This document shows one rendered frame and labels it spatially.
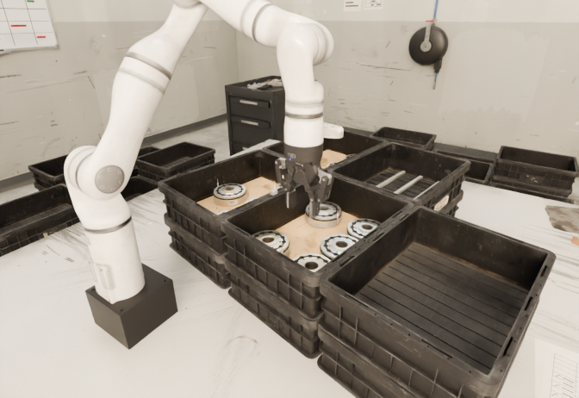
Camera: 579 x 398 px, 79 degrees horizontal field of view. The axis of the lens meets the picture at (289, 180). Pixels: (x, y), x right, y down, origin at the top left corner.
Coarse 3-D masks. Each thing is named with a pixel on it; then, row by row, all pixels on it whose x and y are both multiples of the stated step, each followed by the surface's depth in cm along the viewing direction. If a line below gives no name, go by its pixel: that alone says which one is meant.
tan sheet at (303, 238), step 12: (300, 216) 103; (348, 216) 103; (288, 228) 97; (300, 228) 97; (312, 228) 97; (324, 228) 97; (336, 228) 97; (300, 240) 92; (312, 240) 92; (300, 252) 88; (312, 252) 88
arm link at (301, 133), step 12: (288, 120) 64; (300, 120) 62; (312, 120) 63; (288, 132) 64; (300, 132) 63; (312, 132) 63; (324, 132) 68; (336, 132) 68; (288, 144) 65; (300, 144) 64; (312, 144) 64
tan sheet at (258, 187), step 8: (248, 184) 123; (256, 184) 123; (264, 184) 123; (272, 184) 123; (256, 192) 118; (264, 192) 118; (208, 200) 113; (208, 208) 108; (224, 208) 108; (232, 208) 108
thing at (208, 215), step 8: (248, 152) 123; (264, 152) 124; (224, 160) 117; (232, 160) 118; (200, 168) 111; (208, 168) 112; (176, 176) 105; (184, 176) 106; (160, 184) 100; (168, 192) 97; (176, 192) 96; (176, 200) 95; (184, 200) 91; (192, 200) 91; (256, 200) 91; (192, 208) 90; (200, 208) 87; (240, 208) 87; (200, 216) 88; (208, 216) 85; (216, 216) 84; (224, 216) 84; (216, 224) 84
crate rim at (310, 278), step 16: (336, 176) 105; (384, 192) 95; (224, 224) 81; (384, 224) 81; (240, 240) 78; (256, 240) 75; (272, 256) 71; (288, 272) 69; (304, 272) 65; (320, 272) 65
